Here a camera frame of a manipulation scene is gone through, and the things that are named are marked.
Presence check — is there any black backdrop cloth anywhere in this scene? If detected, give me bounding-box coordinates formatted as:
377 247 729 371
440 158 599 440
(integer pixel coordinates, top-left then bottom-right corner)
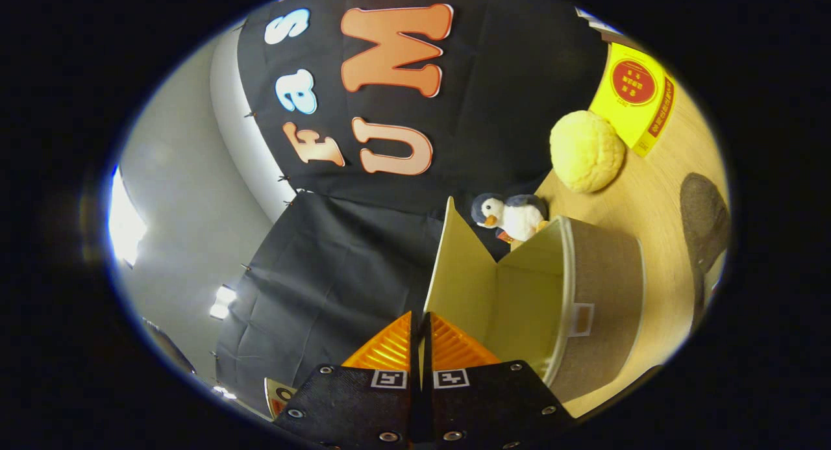
214 0 611 412

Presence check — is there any white illustrated book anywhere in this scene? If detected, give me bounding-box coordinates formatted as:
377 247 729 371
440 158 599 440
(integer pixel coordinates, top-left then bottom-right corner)
575 7 621 35

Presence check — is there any penguin plush toy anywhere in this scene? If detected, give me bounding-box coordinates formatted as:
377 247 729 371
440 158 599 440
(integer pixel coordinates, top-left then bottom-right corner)
471 192 550 244

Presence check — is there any yellow bun plush toy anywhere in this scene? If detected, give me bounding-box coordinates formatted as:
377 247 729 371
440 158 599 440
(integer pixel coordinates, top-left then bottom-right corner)
550 110 626 194

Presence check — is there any white orange card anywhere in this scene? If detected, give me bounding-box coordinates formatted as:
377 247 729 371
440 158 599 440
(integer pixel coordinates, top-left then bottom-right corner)
264 377 298 419

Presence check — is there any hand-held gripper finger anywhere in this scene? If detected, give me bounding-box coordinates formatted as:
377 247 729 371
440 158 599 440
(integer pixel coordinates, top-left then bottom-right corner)
273 311 423 450
422 312 575 450

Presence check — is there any yellow book with red circle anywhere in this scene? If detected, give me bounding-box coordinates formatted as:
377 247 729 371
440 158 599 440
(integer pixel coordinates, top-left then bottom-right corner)
588 42 677 158

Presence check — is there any brown beige fabric storage box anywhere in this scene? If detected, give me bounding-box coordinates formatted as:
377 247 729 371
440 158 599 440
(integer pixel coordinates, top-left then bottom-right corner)
423 197 647 404

